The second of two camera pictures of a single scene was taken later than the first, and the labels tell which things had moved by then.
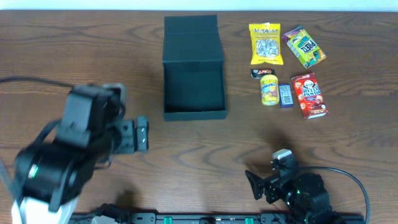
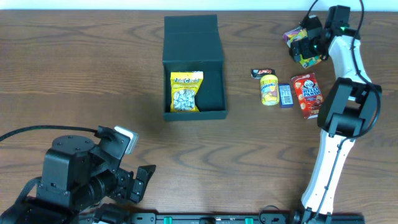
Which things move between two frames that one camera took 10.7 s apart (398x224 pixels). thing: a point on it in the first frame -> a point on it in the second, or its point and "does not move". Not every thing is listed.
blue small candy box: [286, 99] does not move
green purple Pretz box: [306, 50] does not move
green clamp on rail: [168, 220] does not move
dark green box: [193, 71] does not move
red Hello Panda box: [309, 95] does not move
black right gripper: [270, 187] -> [300, 50]
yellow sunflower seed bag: [266, 43] -> [184, 85]
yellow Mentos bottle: [269, 89] does not move
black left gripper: [141, 134] -> [137, 186]
